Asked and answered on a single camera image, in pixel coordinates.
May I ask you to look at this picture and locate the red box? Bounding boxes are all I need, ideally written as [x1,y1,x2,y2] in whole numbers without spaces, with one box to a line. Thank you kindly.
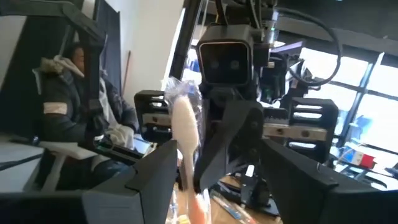
[359,153,377,170]

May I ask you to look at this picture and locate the blue wrapped toothbrush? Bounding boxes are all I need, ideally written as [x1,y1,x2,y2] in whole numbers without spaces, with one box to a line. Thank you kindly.
[211,189,249,224]

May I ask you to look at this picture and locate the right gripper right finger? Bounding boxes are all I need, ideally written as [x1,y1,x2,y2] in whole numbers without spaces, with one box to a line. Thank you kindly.
[259,138,398,224]

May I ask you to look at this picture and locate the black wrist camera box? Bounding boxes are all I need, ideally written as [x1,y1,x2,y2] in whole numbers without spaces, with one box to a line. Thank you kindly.
[195,24,255,87]

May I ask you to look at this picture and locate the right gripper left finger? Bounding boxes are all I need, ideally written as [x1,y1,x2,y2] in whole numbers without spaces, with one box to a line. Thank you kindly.
[0,139,178,224]

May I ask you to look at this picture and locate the person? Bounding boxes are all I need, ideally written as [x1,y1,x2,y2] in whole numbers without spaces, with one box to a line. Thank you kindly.
[32,42,141,191]

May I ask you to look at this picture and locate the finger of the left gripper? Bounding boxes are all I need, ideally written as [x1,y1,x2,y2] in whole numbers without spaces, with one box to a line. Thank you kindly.
[198,102,225,163]
[192,100,266,192]

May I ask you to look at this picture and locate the white blue box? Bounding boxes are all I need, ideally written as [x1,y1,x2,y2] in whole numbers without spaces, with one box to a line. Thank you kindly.
[340,146,363,166]

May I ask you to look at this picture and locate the orange white toothbrush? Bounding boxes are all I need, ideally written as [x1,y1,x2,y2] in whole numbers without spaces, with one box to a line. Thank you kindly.
[163,76,215,224]

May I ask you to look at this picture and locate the white chair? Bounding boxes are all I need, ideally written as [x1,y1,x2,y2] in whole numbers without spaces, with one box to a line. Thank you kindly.
[0,133,105,192]

